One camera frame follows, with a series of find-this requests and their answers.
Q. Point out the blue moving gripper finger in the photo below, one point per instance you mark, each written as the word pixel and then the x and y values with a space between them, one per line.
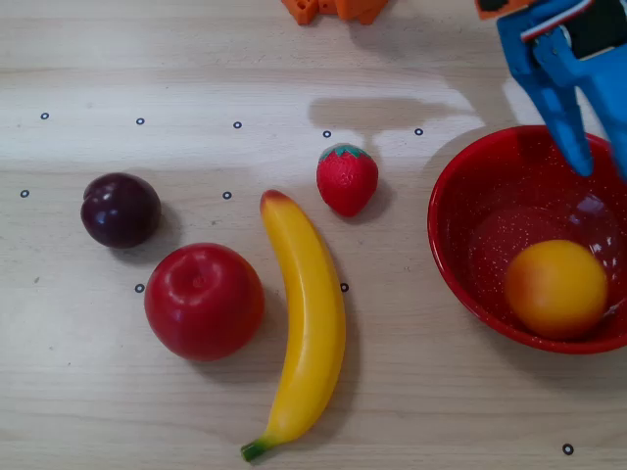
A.
pixel 563 108

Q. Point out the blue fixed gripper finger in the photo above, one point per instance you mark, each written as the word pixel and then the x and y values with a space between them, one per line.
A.
pixel 614 122

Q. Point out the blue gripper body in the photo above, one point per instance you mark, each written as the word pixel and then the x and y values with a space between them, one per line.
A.
pixel 558 73

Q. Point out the orange yellow toy peach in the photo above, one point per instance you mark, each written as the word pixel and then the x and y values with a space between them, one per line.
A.
pixel 556 289

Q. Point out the orange robot base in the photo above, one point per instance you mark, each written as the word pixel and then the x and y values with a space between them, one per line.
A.
pixel 352 7

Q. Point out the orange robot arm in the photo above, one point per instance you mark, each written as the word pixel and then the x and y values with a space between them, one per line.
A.
pixel 509 6

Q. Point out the red speckled enamel bowl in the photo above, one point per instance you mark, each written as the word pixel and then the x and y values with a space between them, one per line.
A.
pixel 465 235

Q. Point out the red toy strawberry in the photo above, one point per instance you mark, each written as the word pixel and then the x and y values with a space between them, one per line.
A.
pixel 347 181

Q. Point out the yellow toy banana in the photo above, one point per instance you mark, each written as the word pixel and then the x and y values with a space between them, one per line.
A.
pixel 308 303

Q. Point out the red toy apple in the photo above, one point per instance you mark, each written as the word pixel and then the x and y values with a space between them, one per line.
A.
pixel 203 303

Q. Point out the dark purple toy plum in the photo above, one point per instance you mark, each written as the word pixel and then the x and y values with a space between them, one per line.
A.
pixel 120 210

